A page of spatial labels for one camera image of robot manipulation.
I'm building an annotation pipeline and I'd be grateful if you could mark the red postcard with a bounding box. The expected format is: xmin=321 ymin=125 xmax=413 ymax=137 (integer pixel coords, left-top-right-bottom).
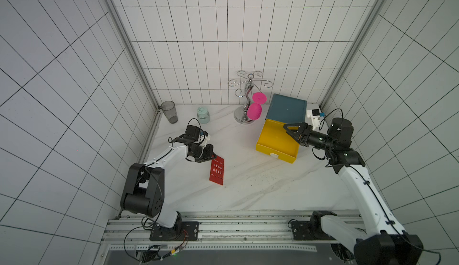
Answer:
xmin=209 ymin=156 xmax=225 ymax=186

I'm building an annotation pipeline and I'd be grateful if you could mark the yellow top drawer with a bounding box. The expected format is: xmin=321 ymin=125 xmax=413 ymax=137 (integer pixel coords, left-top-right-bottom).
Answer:
xmin=255 ymin=119 xmax=300 ymax=163

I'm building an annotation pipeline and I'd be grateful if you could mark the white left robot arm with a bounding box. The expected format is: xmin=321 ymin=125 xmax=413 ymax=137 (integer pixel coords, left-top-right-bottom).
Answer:
xmin=120 ymin=125 xmax=217 ymax=233

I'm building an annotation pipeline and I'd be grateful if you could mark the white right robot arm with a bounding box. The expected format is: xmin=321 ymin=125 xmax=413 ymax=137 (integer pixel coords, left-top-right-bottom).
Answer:
xmin=283 ymin=118 xmax=424 ymax=265

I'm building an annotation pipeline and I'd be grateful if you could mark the teal drawer cabinet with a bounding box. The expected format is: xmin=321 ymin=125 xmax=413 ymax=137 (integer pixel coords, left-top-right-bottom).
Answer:
xmin=266 ymin=94 xmax=307 ymax=124

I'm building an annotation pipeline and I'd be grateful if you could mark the mint green jar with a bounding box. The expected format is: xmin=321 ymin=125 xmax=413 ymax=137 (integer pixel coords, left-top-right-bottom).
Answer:
xmin=197 ymin=107 xmax=210 ymax=124

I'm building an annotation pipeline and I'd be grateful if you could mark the pink silicone goblet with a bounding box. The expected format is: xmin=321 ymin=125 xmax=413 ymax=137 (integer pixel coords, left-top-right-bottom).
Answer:
xmin=247 ymin=92 xmax=267 ymax=120

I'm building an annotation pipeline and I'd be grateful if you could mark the chrome cup holder stand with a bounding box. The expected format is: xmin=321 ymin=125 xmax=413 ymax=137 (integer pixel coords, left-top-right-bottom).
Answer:
xmin=228 ymin=70 xmax=273 ymax=125

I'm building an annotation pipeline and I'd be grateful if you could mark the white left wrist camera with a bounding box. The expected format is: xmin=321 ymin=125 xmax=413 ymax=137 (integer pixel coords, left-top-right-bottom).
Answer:
xmin=198 ymin=130 xmax=209 ymax=147

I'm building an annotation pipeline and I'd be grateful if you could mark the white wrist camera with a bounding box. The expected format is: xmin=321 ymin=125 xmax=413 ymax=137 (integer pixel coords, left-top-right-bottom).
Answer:
xmin=307 ymin=108 xmax=325 ymax=131
xmin=198 ymin=130 xmax=209 ymax=147

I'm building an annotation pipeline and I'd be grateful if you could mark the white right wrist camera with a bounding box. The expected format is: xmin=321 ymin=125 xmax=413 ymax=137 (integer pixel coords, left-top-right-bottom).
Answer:
xmin=307 ymin=108 xmax=325 ymax=131

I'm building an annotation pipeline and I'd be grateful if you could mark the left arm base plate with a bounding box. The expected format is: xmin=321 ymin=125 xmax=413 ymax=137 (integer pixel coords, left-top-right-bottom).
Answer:
xmin=149 ymin=221 xmax=200 ymax=242

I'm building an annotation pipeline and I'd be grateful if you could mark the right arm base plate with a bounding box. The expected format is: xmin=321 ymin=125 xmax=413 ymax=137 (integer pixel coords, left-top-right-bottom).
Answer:
xmin=288 ymin=219 xmax=335 ymax=241

